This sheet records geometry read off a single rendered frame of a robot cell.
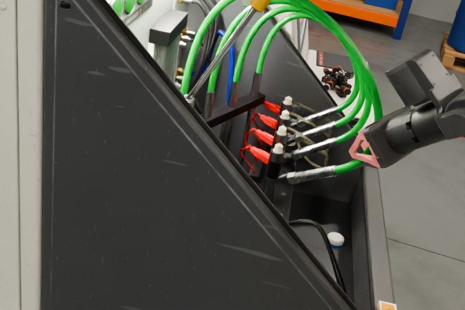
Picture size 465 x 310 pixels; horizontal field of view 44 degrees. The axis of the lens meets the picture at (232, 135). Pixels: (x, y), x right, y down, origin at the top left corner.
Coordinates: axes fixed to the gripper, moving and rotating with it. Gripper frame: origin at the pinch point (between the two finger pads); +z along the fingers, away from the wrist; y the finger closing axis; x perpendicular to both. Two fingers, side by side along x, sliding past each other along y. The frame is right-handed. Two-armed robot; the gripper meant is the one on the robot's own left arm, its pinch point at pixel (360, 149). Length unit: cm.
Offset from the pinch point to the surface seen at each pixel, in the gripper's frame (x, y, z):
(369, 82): -9.1, -0.8, -8.1
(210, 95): -21.6, 4.0, 27.8
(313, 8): -23.4, 0.8, -6.3
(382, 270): 23.8, -4.0, 14.6
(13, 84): -30, 45, 3
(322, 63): -22, -71, 76
